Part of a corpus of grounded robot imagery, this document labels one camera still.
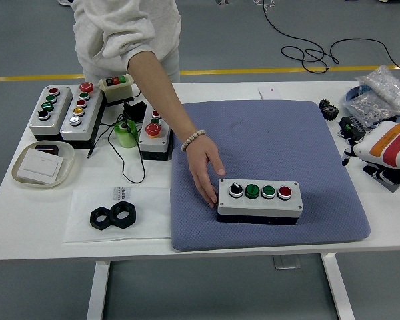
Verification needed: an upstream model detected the grey five-button control box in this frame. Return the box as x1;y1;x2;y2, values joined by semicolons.
138;105;174;161
59;81;105;149

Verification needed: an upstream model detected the clear bag of white parts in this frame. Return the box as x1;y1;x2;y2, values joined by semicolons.
354;64;400;114

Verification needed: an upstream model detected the blue plate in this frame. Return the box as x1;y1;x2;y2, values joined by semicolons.
343;85;400;127

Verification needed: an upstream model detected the person's hand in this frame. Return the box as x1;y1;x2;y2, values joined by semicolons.
186;135;227;209

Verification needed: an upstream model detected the green film roll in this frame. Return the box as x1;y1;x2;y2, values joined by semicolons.
113;119;139;149

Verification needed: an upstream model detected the beaded bracelet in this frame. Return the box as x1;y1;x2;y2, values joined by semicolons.
181;129;207;153

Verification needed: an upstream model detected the black power adapter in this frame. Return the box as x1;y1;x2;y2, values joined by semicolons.
123;101;147;121

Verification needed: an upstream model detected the white shallow tray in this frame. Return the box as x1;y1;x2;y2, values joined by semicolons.
10;141;75;190

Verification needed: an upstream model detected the black hex nut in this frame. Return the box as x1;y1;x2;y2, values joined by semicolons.
108;200;137;229
89;206;116;231

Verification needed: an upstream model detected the person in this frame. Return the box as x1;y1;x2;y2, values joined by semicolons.
72;0;183;88

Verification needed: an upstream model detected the black gear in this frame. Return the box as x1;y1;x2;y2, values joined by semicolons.
318;98;339;121

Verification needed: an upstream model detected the white floor cable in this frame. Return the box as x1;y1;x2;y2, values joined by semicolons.
253;0;277;14

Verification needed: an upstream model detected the grey four-button control box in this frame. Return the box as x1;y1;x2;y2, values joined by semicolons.
28;85;73;142
216;178;303;227

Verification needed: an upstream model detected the cream switch box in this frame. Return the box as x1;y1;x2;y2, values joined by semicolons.
97;75;136;107

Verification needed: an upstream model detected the dark red small box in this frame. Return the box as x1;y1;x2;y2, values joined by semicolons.
34;143;60;157

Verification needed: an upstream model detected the blue-grey padded mat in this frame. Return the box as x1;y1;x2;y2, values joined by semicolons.
169;99;371;253

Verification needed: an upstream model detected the grey under-table bracket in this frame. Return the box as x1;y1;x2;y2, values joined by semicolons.
273;255;301;270

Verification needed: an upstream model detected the thin black adapter cable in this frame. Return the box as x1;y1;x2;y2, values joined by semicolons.
85;89;147;184

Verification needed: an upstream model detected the white wall switch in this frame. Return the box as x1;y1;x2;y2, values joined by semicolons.
18;148;64;183

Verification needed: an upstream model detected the clear bag of metal washers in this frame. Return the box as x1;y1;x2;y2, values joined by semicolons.
343;91;393;128

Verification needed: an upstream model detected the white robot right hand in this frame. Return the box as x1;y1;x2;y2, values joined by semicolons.
340;120;400;186

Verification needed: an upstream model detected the white table leg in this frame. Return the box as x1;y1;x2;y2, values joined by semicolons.
321;253;356;320
86;261;111;320

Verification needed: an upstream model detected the black module with green terminals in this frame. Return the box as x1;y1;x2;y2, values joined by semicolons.
337;115;367;141

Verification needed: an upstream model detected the black floor cable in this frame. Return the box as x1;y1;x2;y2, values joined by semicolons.
261;0;400;75

